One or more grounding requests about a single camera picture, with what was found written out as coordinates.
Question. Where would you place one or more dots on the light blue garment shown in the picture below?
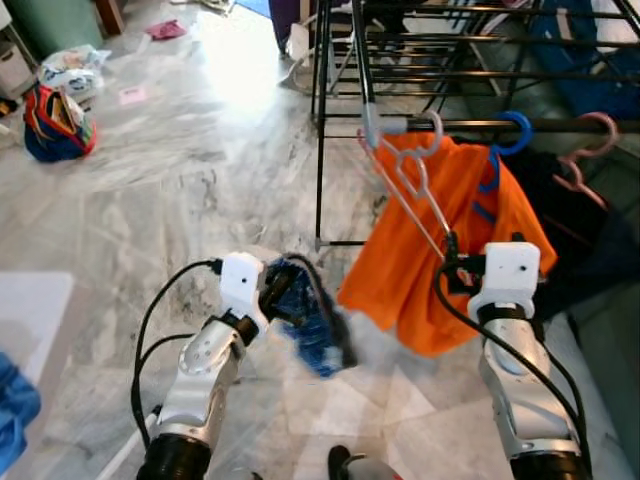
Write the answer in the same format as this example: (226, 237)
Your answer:
(15, 410)

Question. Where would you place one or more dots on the pink paper slip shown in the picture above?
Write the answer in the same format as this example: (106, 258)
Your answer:
(133, 95)

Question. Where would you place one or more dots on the pale pink plastic hanger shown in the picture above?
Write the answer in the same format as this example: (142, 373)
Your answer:
(425, 222)

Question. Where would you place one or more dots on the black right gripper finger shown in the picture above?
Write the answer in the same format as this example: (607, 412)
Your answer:
(451, 247)

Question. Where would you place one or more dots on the robot right leg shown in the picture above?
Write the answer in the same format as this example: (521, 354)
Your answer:
(350, 468)

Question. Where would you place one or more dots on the dark green sofa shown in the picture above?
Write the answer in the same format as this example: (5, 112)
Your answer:
(615, 400)

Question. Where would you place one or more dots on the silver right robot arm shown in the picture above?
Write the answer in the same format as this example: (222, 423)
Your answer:
(520, 390)

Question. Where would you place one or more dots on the colourful blue red backpack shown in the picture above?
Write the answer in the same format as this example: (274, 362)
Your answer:
(55, 140)

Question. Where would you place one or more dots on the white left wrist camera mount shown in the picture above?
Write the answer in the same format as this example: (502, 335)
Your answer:
(240, 280)

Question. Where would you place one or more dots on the blue plastic hanger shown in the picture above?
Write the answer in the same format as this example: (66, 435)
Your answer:
(527, 133)

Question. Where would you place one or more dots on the white folding table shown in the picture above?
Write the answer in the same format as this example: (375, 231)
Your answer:
(35, 310)

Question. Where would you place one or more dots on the dark navy garment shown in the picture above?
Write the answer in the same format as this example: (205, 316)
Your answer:
(590, 260)

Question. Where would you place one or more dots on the green bin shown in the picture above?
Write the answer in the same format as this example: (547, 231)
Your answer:
(55, 25)

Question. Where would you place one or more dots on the orange garment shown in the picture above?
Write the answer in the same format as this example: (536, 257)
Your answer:
(400, 290)

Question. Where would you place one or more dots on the blue plaid garment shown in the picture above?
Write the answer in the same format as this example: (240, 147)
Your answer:
(315, 335)

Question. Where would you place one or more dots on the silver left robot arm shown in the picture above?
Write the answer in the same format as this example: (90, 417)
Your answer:
(200, 370)

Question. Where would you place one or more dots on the small pink cloth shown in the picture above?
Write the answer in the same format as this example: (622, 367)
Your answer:
(166, 30)

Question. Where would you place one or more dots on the white plastic bag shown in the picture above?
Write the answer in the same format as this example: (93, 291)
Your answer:
(75, 68)

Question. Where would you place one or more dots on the dark blue towel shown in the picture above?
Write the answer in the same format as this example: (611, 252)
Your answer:
(580, 60)

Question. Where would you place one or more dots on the white plastic drawer unit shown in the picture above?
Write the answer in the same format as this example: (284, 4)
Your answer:
(15, 70)

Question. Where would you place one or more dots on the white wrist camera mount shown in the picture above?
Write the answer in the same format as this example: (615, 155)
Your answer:
(505, 275)
(240, 280)

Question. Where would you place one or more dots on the black metal drying rack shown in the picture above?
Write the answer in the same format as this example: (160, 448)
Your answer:
(465, 126)

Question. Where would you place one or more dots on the salmon pink plastic hanger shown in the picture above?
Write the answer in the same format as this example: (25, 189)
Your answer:
(611, 135)

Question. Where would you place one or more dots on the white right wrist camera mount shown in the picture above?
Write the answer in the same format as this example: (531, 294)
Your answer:
(505, 275)

